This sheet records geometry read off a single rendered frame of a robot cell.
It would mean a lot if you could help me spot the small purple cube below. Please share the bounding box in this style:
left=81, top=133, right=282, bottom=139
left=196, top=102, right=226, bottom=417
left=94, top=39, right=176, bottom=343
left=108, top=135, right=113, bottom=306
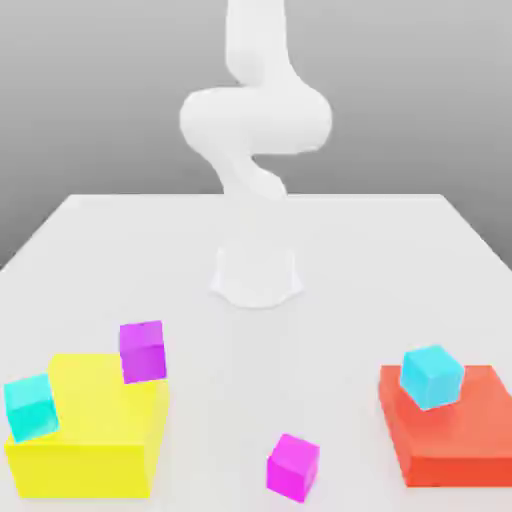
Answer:
left=118, top=319, right=168, bottom=385

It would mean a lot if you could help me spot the large yellow box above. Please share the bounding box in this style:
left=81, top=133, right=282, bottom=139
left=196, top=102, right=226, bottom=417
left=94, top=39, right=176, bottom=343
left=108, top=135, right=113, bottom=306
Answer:
left=3, top=352, right=171, bottom=500

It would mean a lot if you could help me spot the small turquoise cube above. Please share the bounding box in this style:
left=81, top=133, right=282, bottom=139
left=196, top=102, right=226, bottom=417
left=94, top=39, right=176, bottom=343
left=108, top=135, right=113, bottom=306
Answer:
left=3, top=372, right=61, bottom=445

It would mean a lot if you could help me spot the small light blue cube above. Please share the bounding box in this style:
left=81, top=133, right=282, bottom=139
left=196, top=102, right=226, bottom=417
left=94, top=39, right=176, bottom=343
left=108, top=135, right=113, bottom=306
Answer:
left=398, top=344, right=466, bottom=412

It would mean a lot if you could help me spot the large orange box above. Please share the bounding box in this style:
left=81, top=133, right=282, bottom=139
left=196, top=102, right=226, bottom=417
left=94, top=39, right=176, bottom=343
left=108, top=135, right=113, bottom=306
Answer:
left=378, top=364, right=512, bottom=489

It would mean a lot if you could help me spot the small magenta cube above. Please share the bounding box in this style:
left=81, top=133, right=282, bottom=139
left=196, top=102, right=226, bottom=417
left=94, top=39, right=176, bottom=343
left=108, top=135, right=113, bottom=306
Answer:
left=266, top=432, right=321, bottom=504

